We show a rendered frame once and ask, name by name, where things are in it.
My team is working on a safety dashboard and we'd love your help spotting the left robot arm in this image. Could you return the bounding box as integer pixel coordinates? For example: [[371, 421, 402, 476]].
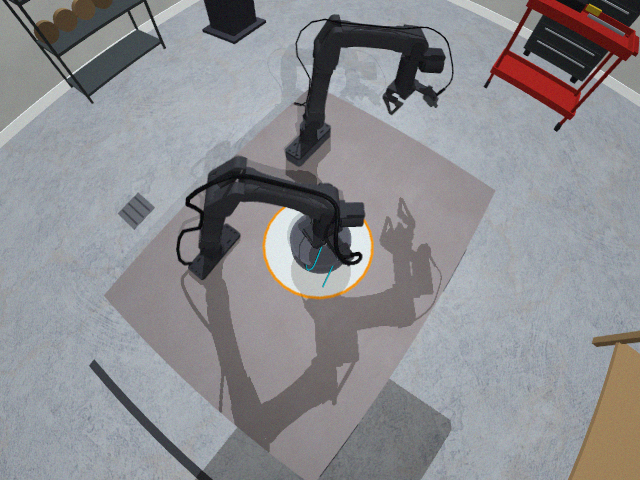
[[285, 14, 446, 160]]

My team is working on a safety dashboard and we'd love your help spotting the dark grey perforated disc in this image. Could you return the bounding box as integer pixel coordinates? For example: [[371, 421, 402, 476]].
[[290, 215, 352, 274]]

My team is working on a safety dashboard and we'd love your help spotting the white circular mat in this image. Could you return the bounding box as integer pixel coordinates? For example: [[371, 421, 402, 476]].
[[265, 208, 371, 297]]

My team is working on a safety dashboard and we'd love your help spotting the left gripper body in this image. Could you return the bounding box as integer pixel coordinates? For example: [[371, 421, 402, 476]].
[[383, 70, 438, 103]]

